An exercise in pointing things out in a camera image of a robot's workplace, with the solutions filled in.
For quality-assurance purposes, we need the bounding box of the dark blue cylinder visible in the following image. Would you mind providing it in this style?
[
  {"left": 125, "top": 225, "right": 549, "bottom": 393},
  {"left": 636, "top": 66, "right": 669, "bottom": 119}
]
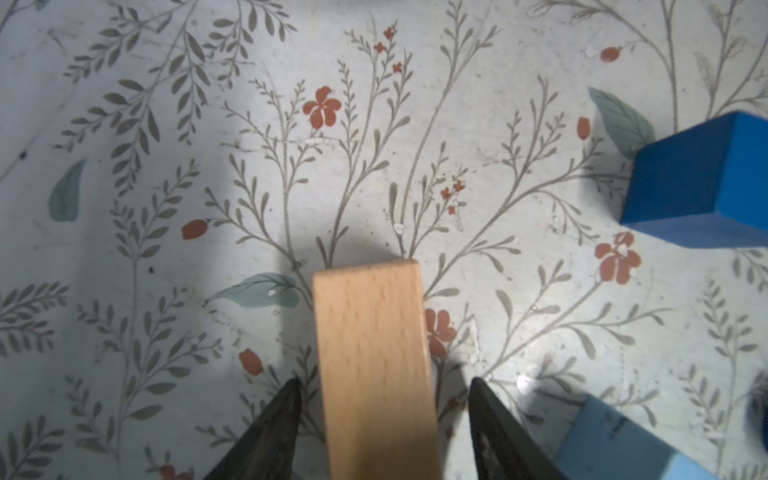
[{"left": 747, "top": 370, "right": 767, "bottom": 451}]

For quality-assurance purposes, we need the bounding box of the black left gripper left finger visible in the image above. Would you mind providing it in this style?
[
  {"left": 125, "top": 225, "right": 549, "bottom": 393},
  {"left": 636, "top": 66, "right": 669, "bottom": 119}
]
[{"left": 204, "top": 378, "right": 302, "bottom": 480}]

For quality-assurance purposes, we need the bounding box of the plain wooden block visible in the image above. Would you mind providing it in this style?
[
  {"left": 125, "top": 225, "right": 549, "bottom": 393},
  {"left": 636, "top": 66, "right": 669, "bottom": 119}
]
[{"left": 313, "top": 260, "right": 442, "bottom": 479}]

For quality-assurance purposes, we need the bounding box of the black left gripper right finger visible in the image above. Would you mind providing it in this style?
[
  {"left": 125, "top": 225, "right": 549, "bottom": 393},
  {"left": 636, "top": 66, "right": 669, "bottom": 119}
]
[{"left": 467, "top": 377, "right": 566, "bottom": 480}]

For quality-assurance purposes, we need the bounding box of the dark blue cube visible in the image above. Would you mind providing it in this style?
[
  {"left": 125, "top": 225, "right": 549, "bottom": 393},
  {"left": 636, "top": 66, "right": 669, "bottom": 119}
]
[{"left": 620, "top": 111, "right": 767, "bottom": 249}]

